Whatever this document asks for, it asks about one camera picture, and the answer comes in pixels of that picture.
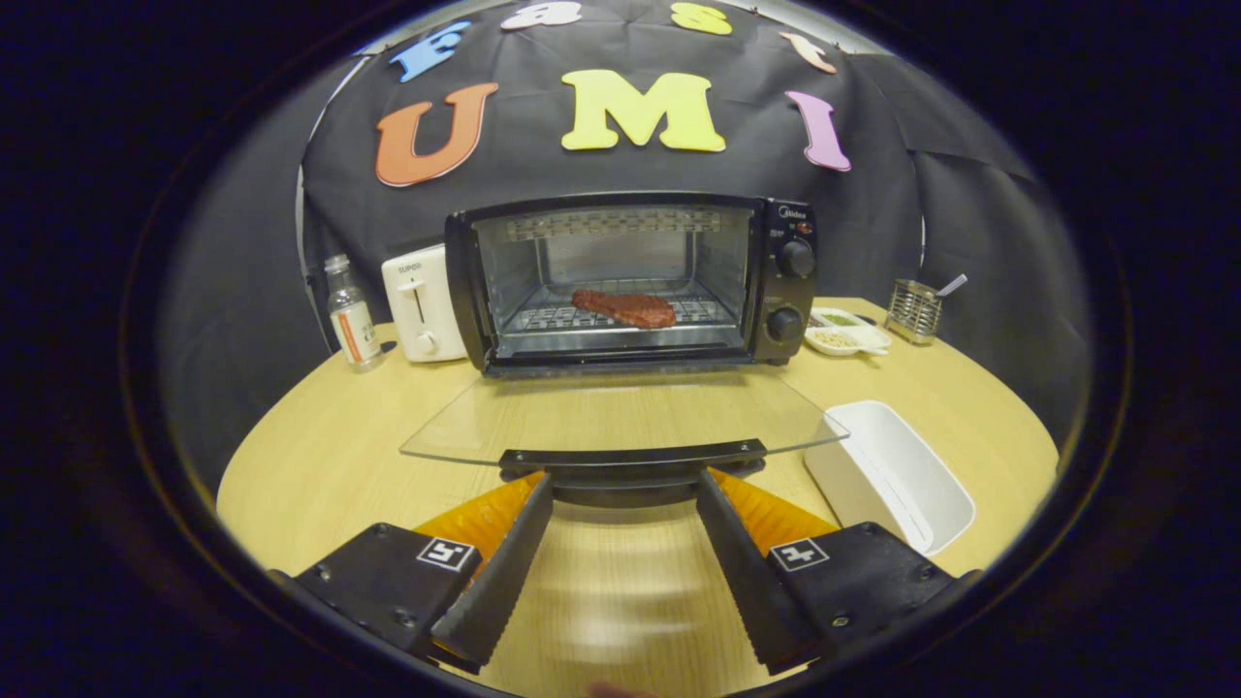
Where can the white rectangular tray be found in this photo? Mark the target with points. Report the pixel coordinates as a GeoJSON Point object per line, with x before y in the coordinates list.
{"type": "Point", "coordinates": [892, 465]}

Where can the metal spoon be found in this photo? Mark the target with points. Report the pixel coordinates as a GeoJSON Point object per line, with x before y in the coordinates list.
{"type": "Point", "coordinates": [953, 285]}

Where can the black backdrop cloth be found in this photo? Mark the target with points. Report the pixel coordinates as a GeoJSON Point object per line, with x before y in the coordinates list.
{"type": "Point", "coordinates": [582, 174]}

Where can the white bread toaster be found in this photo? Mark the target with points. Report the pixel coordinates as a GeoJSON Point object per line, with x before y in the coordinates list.
{"type": "Point", "coordinates": [402, 291]}

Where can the red raw steak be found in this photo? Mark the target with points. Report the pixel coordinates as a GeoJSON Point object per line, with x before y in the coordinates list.
{"type": "Point", "coordinates": [630, 308]}

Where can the white divided condiment dish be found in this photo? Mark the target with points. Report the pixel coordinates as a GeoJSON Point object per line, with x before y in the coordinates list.
{"type": "Point", "coordinates": [843, 340]}

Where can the clear glass bottle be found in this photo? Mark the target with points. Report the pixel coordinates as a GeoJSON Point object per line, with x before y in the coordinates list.
{"type": "Point", "coordinates": [354, 334]}

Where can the black toaster oven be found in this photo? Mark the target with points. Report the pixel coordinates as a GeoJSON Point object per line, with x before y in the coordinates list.
{"type": "Point", "coordinates": [790, 291]}

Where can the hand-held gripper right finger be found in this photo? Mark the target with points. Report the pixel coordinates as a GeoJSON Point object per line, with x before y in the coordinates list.
{"type": "Point", "coordinates": [751, 582]}

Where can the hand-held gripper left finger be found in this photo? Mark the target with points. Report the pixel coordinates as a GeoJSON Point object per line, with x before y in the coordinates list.
{"type": "Point", "coordinates": [499, 591]}

